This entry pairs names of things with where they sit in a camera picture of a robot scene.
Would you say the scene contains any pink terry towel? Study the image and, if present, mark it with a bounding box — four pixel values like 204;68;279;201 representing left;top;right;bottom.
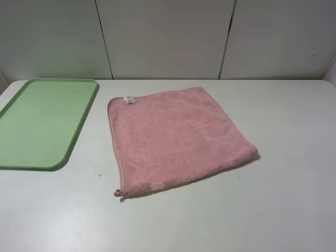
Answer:
107;87;258;197

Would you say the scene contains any green plastic tray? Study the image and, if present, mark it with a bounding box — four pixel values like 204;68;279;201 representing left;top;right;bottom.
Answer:
1;78;99;171

